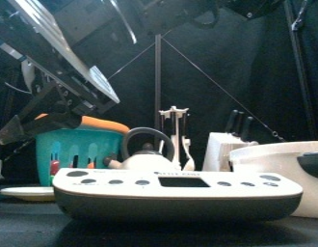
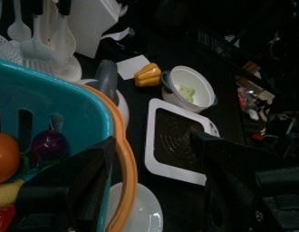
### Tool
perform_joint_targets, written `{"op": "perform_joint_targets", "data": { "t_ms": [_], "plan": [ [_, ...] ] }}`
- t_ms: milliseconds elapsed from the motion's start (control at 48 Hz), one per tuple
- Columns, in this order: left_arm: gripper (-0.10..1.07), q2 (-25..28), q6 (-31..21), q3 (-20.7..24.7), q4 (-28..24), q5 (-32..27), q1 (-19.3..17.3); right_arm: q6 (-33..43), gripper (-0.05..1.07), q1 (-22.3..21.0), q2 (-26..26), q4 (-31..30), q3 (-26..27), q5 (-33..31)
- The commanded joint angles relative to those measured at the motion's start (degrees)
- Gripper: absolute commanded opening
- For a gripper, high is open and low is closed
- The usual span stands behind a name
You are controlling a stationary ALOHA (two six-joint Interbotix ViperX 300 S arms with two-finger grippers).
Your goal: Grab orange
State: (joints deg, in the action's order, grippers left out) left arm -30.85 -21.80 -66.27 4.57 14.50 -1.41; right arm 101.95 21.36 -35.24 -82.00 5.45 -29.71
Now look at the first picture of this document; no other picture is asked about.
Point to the white toy spoon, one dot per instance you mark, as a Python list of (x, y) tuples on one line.
[(188, 159)]

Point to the red toy food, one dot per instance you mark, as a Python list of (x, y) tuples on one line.
[(54, 167)]

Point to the white toy pot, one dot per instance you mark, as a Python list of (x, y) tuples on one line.
[(272, 173)]

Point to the black slanted frame pole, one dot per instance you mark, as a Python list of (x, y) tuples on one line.
[(299, 70)]

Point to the white and black toy scale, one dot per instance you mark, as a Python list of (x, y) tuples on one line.
[(177, 196)]

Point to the white plate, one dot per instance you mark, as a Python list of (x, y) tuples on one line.
[(29, 193)]

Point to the white utensil stand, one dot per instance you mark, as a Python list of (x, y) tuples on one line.
[(173, 128)]

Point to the white knife block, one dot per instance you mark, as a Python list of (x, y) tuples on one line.
[(220, 154)]

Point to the teal basket with orange rim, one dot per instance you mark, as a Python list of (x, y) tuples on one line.
[(79, 148)]

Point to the black vertical frame pole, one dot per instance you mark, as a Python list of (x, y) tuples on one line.
[(157, 80)]

